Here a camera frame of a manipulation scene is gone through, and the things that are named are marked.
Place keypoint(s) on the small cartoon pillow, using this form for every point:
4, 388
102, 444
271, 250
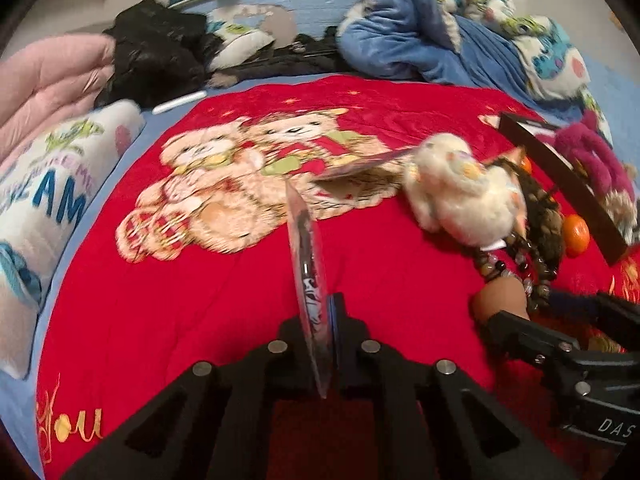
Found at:
240, 40

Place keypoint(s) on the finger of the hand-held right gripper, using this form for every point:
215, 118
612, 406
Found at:
570, 302
530, 340

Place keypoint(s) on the blue bed sheet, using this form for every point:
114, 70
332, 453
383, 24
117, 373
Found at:
310, 5

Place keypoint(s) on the clear sleeved badge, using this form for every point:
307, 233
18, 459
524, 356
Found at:
307, 270

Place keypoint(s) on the long white cartoon pillow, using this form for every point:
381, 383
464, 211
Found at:
50, 200

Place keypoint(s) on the tangerine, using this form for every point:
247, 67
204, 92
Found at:
575, 235
525, 165

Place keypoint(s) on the black puffer jacket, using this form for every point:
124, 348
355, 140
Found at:
150, 45

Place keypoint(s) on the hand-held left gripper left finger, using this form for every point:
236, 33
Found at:
295, 340

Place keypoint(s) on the printed paper card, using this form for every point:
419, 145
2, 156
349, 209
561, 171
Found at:
360, 166

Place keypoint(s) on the dark brown scrunchie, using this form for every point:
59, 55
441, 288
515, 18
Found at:
545, 215

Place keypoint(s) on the white stick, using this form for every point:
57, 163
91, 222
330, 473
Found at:
177, 102

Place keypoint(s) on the beige furry hair claw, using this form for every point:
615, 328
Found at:
622, 210

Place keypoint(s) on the black cardboard box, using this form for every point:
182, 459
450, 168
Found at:
565, 180

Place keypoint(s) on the dark garment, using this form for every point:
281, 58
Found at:
300, 62

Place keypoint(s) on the pink quilt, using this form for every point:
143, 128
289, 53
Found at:
50, 75

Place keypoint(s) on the blue cartoon blanket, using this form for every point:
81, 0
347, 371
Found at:
400, 35

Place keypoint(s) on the brown squishy toy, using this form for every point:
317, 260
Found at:
500, 300

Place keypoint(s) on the red printed blanket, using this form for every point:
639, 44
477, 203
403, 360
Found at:
175, 310

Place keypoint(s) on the white plush toy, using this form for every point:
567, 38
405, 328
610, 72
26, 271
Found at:
460, 190

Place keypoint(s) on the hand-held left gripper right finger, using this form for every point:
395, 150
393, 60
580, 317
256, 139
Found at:
336, 330

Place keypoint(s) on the magenta plush toy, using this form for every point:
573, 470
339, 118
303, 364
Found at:
590, 155

